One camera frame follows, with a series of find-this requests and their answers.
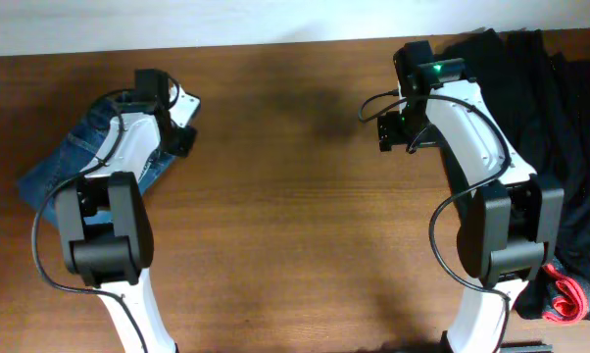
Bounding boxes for black folded garment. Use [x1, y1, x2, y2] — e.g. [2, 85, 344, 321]
[439, 29, 590, 321]

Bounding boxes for black camera cable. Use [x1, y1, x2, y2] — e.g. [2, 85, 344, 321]
[29, 73, 181, 353]
[357, 89, 515, 353]

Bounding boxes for red and grey cloth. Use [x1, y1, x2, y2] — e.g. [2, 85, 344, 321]
[541, 260, 590, 325]

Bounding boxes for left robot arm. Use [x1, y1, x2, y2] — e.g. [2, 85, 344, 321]
[51, 69, 201, 352]

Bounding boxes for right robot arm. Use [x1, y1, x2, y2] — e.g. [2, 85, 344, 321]
[373, 41, 564, 352]

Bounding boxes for blue denim jeans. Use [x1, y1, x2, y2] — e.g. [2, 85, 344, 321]
[17, 100, 175, 229]

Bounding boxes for black left camera cable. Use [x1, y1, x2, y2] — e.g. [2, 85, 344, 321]
[29, 73, 181, 353]

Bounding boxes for black right camera cable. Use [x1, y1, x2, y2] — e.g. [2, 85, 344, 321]
[357, 89, 515, 353]

